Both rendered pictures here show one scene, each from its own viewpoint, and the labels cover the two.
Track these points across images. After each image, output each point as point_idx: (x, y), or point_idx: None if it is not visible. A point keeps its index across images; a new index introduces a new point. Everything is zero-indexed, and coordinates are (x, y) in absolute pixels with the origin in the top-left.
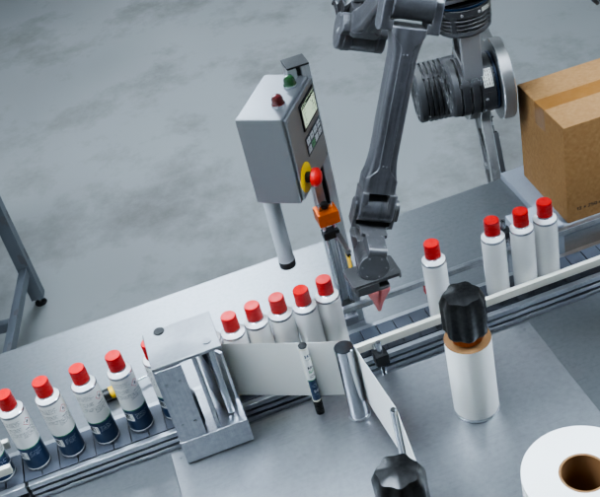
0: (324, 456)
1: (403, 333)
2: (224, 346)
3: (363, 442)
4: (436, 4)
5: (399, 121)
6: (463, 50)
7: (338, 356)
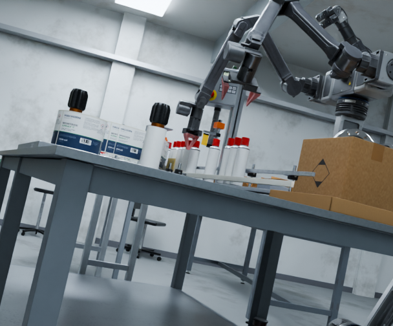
0: None
1: (191, 174)
2: (167, 143)
3: None
4: (238, 21)
5: (214, 63)
6: (335, 122)
7: None
